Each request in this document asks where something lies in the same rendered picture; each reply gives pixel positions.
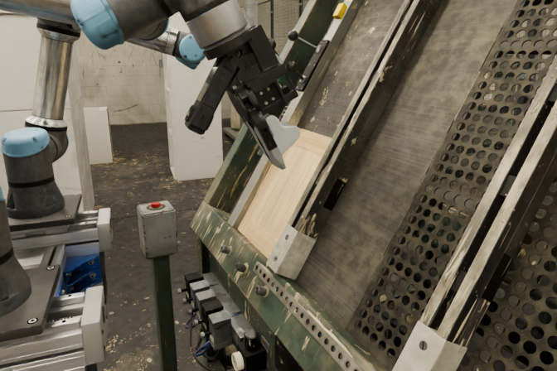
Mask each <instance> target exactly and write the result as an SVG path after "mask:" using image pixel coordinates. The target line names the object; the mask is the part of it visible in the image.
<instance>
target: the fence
mask: <svg viewBox="0 0 557 371"><path fill-rule="evenodd" d="M362 2H363V0H351V1H350V2H346V0H345V1H344V3H345V4H346V5H347V8H346V10H345V12H344V14H343V16H342V18H341V19H336V18H335V20H334V21H333V23H332V25H331V27H330V29H329V31H328V33H327V35H326V36H325V38H324V40H329V41H330V43H329V45H328V47H327V49H326V50H325V52H324V54H323V56H322V58H321V60H320V62H319V63H318V65H317V68H316V69H315V71H314V73H313V75H312V78H311V79H310V80H309V82H308V85H307V87H306V89H305V90H304V91H298V90H297V92H298V95H299V96H298V97H297V98H295V99H293V100H292V101H291V103H290V105H289V106H288V108H287V110H286V112H285V114H284V116H283V118H282V120H281V122H288V123H289V124H290V125H291V126H297V125H298V123H299V121H300V119H301V117H302V116H303V113H304V111H305V109H306V107H307V106H308V104H309V102H310V100H311V98H312V96H313V94H314V93H315V91H316V89H317V87H318V85H319V83H320V81H321V79H322V77H323V76H324V74H325V72H326V70H327V67H328V66H329V64H330V63H331V61H332V58H333V56H334V55H335V53H336V51H337V49H338V47H339V45H340V44H341V41H342V39H343V37H344V35H345V34H346V32H347V30H348V28H349V26H350V25H351V22H352V20H353V19H354V17H355V15H356V13H357V11H358V9H359V7H360V5H361V4H362ZM271 165H272V163H271V162H270V161H269V159H268V158H267V157H266V156H265V154H263V156H262V157H261V159H260V161H259V164H258V165H257V166H256V168H255V170H254V173H253V175H252V176H251V178H250V179H249V182H248V184H247V186H246V187H245V190H244V192H243V194H242V195H241V197H240V199H239V201H238V203H237V205H236V207H235V208H234V210H233V212H232V214H231V216H230V218H229V220H228V222H227V223H228V224H230V225H231V226H232V227H233V228H235V229H237V228H239V226H240V223H241V221H242V219H243V218H244V216H245V214H246V212H247V210H248V208H249V206H250V204H251V202H252V200H253V199H254V197H255V195H256V193H257V191H258V189H259V187H260V185H261V184H262V182H263V180H264V178H265V176H266V174H267V172H268V170H269V168H270V167H271Z"/></svg>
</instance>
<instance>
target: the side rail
mask: <svg viewBox="0 0 557 371"><path fill-rule="evenodd" d="M336 3H337V0H309V1H308V4H307V6H306V7H305V9H304V11H303V13H302V15H301V17H300V18H299V20H298V23H297V25H296V26H295V27H294V30H295V31H297V32H298V37H300V38H302V39H304V40H305V41H308V42H309V43H311V44H313V45H315V46H318V44H319V42H320V40H322V38H323V37H324V35H325V33H326V31H327V29H328V27H329V26H330V24H331V22H332V19H333V18H334V16H333V15H332V10H333V8H334V7H335V5H336ZM315 50H316V49H314V48H312V47H311V46H308V45H307V44H305V43H303V42H301V41H299V40H296V41H290V40H289V39H288V41H287V43H286V45H285V47H284V48H283V51H282V53H281V54H280V56H279V57H280V59H281V61H282V62H283V64H284V65H285V67H286V64H287V63H288V62H289V61H291V60H293V61H295V62H296V63H297V65H298V68H297V71H298V72H299V73H300V74H301V75H303V72H304V71H305V69H306V68H307V66H308V63H309V61H310V60H311V58H312V55H313V54H314V52H315ZM288 74H289V76H290V78H291V80H292V82H293V84H294V87H295V88H296V86H297V84H298V82H299V80H300V78H299V77H298V75H297V74H296V73H295V72H293V73H291V72H288ZM281 77H282V79H283V82H282V84H283V85H286V86H288V87H289V89H290V92H291V91H292V90H293V89H292V86H291V84H290V83H289V81H288V78H287V76H286V75H283V76H281ZM288 103H289V102H288ZM288 103H286V104H285V105H284V106H282V107H281V108H278V109H277V110H272V111H270V112H269V113H268V114H269V115H273V116H275V117H277V118H278V119H279V117H280V115H281V113H282V112H283V110H284V108H285V106H287V105H288ZM259 148H260V146H259V144H258V143H257V142H256V141H255V139H254V137H253V135H252V134H251V132H250V131H249V129H248V128H247V126H246V124H245V123H244V124H243V126H242V128H241V129H240V132H239V134H238V135H237V137H236V139H235V141H234V143H233V145H232V147H231V148H230V150H229V152H228V154H227V156H226V158H225V160H224V161H223V163H222V165H221V167H220V169H219V171H218V173H217V175H216V177H215V179H214V180H213V182H212V184H211V187H210V189H209V190H208V191H207V193H206V196H205V198H204V201H205V202H206V203H207V204H208V205H214V206H216V207H218V209H220V210H224V211H225V212H227V213H230V212H231V211H232V209H233V207H234V205H235V203H236V201H237V200H238V198H239V196H240V193H241V191H242V190H243V189H244V187H245V184H246V182H247V180H248V179H249V176H250V175H251V173H252V171H253V169H254V167H255V165H256V163H257V161H258V160H259V157H258V156H257V152H258V150H259Z"/></svg>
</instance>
